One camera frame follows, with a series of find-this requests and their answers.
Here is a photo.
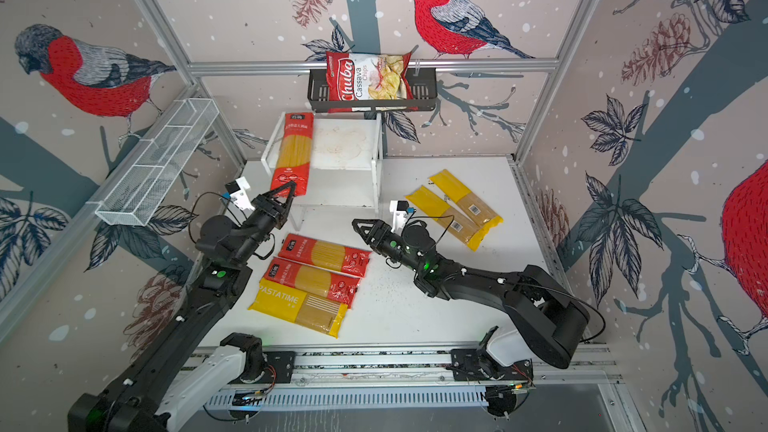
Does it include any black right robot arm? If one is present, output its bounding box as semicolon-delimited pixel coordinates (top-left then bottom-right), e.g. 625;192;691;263
352;219;590;369

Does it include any red spaghetti bag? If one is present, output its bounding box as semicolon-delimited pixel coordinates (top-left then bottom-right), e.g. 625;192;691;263
271;112;314;197
263;258;360;306
278;233;371;278

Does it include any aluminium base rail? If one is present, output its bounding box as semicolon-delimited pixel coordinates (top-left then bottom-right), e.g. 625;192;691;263
156;345;623;427

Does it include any black wall basket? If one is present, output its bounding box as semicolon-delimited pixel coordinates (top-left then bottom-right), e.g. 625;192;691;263
307;68;438;113

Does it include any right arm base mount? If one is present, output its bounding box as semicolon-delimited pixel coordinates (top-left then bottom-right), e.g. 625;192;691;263
446;349;533;382

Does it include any red cassava chips bag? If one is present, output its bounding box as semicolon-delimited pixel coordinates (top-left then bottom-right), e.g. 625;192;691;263
326;52;412;101

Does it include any yellow Pastatime pasta bag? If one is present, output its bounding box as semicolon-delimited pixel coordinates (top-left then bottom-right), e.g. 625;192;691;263
248;279;348;338

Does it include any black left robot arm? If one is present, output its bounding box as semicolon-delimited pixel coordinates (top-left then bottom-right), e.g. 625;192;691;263
67;181;296;431

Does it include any yellow pasta bag near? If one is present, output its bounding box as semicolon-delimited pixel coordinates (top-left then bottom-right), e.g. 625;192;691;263
405;186;483;252

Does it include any white wire mesh basket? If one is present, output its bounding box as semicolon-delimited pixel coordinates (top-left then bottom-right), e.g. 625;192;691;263
95;98;219;226

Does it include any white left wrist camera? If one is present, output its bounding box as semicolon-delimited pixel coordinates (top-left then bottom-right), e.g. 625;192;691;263
225;177;255;213

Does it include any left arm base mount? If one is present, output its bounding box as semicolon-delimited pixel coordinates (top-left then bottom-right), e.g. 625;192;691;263
230;351;296;386

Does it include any white two-tier shelf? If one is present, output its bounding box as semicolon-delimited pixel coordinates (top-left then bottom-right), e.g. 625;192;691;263
289;113;384;230

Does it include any yellow pasta bag far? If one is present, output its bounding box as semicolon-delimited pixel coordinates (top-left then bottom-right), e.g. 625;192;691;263
430;169;503;232

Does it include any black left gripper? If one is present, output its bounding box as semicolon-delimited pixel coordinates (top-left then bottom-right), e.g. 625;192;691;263
232;181;293;267

